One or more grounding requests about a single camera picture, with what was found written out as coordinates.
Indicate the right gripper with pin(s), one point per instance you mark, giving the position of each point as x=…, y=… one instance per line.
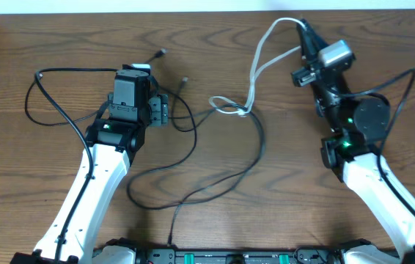
x=311, y=45

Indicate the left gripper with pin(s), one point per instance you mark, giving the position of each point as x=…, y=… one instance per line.
x=160, y=104

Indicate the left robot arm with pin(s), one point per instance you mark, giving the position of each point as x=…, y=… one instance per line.
x=110, y=144

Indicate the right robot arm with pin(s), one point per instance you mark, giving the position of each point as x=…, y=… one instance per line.
x=360, y=123

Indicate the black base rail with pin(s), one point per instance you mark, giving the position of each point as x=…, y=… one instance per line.
x=237, y=256

